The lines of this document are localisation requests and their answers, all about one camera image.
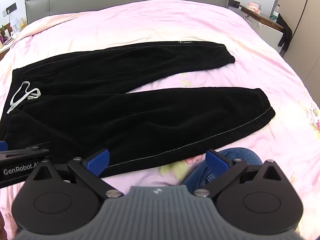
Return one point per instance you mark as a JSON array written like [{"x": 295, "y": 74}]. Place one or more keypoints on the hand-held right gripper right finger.
[{"x": 216, "y": 162}]

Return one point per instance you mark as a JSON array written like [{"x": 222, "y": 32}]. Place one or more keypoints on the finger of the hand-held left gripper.
[{"x": 27, "y": 151}]

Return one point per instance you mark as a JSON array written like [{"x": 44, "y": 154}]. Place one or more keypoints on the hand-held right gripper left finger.
[{"x": 100, "y": 161}]

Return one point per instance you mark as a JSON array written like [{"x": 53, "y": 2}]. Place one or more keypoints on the black pants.
[{"x": 100, "y": 120}]

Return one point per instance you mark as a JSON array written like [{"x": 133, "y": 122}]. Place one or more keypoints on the person's blue jeans leg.
[{"x": 240, "y": 155}]

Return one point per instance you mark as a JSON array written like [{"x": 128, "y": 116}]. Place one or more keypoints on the group of cosmetic bottles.
[{"x": 17, "y": 26}]

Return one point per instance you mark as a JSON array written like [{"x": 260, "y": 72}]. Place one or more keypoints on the pink floral bedsheet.
[{"x": 150, "y": 25}]

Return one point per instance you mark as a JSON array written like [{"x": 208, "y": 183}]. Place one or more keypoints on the black hanging garment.
[{"x": 286, "y": 33}]

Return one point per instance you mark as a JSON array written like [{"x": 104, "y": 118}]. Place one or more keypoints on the dark wooden bedside shelf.
[{"x": 262, "y": 21}]

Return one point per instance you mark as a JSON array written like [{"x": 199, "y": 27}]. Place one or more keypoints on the pink tissue pack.
[{"x": 253, "y": 7}]

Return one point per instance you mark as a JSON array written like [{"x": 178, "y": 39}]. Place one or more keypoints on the clear plastic bottle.
[{"x": 275, "y": 13}]

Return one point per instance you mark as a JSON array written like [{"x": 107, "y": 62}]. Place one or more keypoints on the beige wardrobe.
[{"x": 302, "y": 10}]

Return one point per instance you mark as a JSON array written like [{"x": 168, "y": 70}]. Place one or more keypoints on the black wall socket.
[{"x": 8, "y": 9}]

